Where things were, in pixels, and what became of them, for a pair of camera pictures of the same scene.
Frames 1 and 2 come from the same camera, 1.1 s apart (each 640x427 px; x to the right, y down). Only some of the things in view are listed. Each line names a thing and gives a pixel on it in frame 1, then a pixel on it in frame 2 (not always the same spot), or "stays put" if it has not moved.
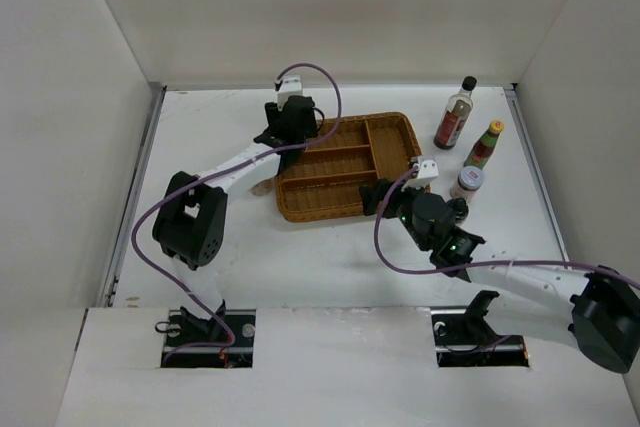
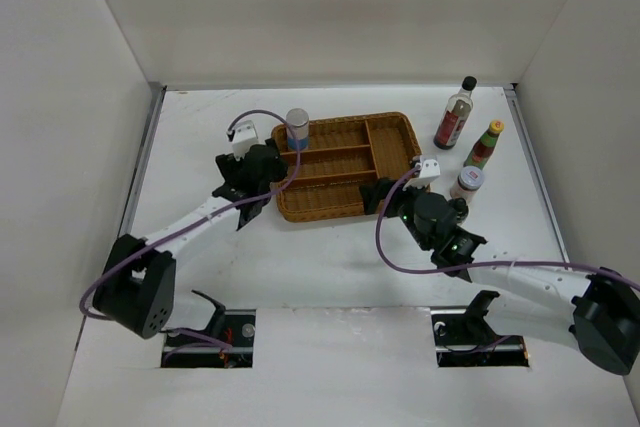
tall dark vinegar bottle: [456, 115] stays put
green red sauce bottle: [482, 149] stays put
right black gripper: [371, 194] stays put
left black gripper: [275, 115] → [230, 166]
